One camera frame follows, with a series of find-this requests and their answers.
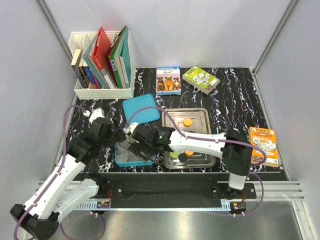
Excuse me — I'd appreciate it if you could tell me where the black sandwich cookie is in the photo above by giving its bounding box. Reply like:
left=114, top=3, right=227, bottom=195
left=178, top=153, right=188, bottom=163

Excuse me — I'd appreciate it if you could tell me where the white file organizer rack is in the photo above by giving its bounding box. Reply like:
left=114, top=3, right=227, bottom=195
left=68, top=31, right=136, bottom=100

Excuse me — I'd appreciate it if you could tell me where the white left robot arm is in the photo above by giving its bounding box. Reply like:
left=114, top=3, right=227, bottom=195
left=10, top=108, right=125, bottom=240

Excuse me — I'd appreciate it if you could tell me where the green round cookie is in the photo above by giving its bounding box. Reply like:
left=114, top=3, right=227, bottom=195
left=170, top=151, right=180, bottom=159

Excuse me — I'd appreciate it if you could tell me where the dark blue paperback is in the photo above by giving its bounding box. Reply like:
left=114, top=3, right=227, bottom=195
left=83, top=65, right=97, bottom=89

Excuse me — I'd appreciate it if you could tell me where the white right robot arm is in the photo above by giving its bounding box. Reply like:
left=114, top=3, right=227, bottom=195
left=124, top=122, right=253, bottom=199

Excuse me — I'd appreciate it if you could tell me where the orange round cracker cookie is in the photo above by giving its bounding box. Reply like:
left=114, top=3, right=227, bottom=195
left=183, top=117, right=193, bottom=127
left=184, top=151, right=194, bottom=156

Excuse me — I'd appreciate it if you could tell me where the teal box lid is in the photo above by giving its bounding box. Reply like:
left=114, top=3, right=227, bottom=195
left=122, top=93, right=161, bottom=124

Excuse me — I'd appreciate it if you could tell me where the tan spine paperback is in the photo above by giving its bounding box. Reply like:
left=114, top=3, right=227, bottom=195
left=70, top=48, right=89, bottom=89

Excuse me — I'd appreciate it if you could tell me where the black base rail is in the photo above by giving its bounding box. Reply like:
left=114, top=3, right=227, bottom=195
left=74, top=171, right=258, bottom=210

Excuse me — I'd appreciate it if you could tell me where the dog picture book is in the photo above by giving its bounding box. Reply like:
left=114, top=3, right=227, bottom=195
left=155, top=66, right=182, bottom=95

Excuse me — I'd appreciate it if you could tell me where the teal grey book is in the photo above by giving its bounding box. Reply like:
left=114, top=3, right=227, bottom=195
left=83, top=32, right=109, bottom=89

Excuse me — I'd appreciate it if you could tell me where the teal cookie box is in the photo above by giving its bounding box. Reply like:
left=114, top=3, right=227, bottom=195
left=114, top=140, right=154, bottom=168

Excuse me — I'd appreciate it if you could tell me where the orange book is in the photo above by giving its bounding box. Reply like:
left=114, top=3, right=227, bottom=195
left=249, top=126, right=280, bottom=168

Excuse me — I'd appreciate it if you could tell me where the steel baking tray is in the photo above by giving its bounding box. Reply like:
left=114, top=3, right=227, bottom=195
left=163, top=108, right=216, bottom=169

